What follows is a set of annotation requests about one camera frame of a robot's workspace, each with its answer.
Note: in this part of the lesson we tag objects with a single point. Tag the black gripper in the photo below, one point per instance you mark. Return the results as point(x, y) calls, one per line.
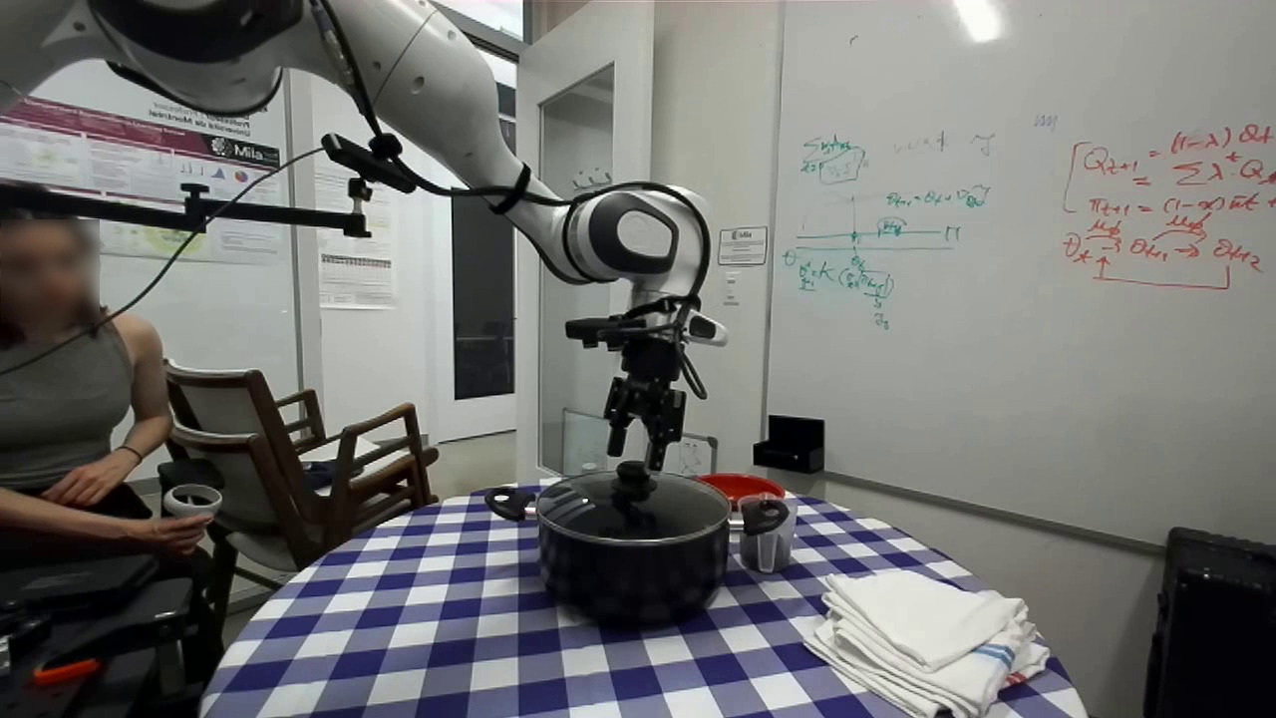
point(650, 371)

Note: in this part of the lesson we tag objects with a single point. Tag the glass lid with black knob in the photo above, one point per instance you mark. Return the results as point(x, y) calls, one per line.
point(599, 512)

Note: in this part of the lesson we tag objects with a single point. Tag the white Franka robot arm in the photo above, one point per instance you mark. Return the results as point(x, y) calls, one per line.
point(422, 80)

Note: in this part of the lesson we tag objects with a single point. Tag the black cooking pot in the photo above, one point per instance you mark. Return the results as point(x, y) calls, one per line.
point(632, 570)

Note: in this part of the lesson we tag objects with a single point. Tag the person's right hand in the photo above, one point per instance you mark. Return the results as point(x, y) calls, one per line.
point(171, 537)

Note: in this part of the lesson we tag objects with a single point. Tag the person's left hand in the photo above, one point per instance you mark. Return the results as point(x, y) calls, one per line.
point(87, 485)

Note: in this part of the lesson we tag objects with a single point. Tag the white door with glass panel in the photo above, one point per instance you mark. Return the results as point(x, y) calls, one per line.
point(743, 399)

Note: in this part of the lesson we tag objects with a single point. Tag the red bowl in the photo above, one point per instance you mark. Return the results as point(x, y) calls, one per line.
point(740, 485)

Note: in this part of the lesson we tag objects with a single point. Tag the small black box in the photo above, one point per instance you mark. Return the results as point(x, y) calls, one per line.
point(792, 445)

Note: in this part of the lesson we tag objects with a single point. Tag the grey mug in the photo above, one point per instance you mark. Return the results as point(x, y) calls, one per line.
point(763, 552)

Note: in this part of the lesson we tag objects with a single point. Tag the dark window pane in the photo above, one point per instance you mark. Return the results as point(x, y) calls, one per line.
point(484, 306)

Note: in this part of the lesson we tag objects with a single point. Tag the small white door sign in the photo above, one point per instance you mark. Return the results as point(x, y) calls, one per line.
point(743, 248)

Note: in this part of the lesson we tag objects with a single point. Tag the blue white checkered tablecloth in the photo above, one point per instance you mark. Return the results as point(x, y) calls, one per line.
point(438, 623)

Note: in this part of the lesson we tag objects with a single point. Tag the white paper notice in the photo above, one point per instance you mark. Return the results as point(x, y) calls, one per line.
point(356, 280)

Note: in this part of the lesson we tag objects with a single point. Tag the stack of white towels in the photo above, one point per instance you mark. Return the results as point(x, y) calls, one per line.
point(917, 623)

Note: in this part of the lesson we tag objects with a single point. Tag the whiteboard with writing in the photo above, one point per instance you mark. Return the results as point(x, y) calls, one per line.
point(1010, 371)

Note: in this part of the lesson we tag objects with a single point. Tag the wooden armchair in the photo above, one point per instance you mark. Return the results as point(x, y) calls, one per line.
point(263, 452)

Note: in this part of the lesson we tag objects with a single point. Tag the black equipment stand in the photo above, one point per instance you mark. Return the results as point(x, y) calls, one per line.
point(93, 601)

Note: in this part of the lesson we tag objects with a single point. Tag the seated person in grey top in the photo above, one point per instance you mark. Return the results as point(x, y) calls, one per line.
point(62, 399)

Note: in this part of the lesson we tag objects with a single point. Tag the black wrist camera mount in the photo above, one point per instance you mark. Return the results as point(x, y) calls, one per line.
point(599, 327)

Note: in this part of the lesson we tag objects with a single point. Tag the black stereo camera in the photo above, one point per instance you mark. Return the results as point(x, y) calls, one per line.
point(356, 158)

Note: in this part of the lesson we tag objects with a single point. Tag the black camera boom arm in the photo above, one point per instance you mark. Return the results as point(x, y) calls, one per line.
point(254, 211)

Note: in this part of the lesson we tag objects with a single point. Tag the wall poster with maroon stripe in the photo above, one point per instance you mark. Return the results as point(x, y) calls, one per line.
point(131, 145)

